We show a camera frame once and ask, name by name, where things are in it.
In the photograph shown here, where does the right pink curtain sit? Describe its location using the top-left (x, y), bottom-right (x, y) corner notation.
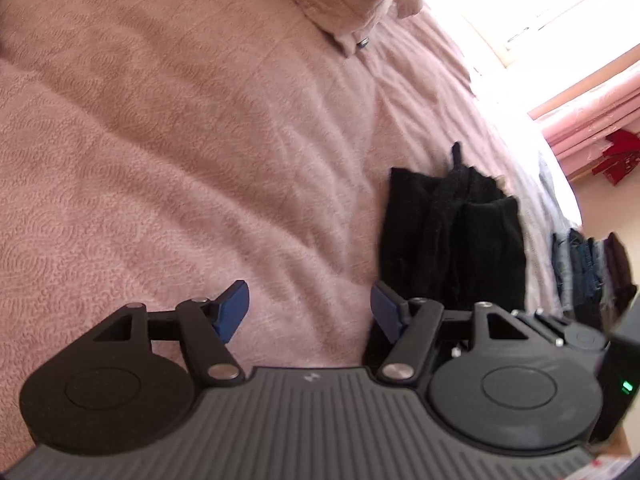
top-left (536, 63), bottom-right (639, 179)

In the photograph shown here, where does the pink bed duvet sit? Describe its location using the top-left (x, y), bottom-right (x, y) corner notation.
top-left (1, 0), bottom-right (574, 465)

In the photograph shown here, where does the red hanging decoration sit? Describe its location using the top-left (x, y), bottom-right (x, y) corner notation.
top-left (591, 129), bottom-right (640, 186)

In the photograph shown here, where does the black garment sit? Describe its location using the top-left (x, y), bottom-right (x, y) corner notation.
top-left (378, 143), bottom-right (527, 335)

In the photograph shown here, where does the stack of folded clothes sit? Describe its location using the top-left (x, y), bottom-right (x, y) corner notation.
top-left (551, 229), bottom-right (638, 333)

